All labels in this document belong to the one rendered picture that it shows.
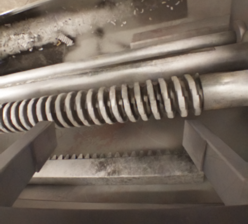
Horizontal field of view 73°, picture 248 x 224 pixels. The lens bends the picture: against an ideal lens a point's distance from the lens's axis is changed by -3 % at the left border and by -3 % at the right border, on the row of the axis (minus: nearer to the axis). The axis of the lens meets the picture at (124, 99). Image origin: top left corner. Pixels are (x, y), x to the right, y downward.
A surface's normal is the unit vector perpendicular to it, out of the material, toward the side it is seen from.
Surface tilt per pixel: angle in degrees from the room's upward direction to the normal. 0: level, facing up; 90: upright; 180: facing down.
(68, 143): 90
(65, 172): 90
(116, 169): 90
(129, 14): 0
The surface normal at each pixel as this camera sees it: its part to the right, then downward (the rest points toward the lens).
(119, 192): -0.25, -0.77
